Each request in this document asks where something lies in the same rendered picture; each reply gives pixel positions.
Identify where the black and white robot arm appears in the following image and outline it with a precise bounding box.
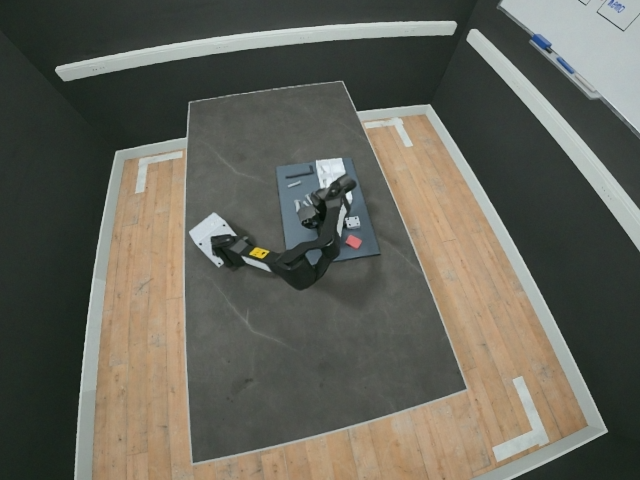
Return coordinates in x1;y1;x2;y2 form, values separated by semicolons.
210;173;357;290

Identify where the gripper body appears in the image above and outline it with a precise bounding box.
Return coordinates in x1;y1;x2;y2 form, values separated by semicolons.
311;191;327;237

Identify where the red flat rectangular block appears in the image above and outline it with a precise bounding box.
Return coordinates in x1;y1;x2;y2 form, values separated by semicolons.
345;235;361;250

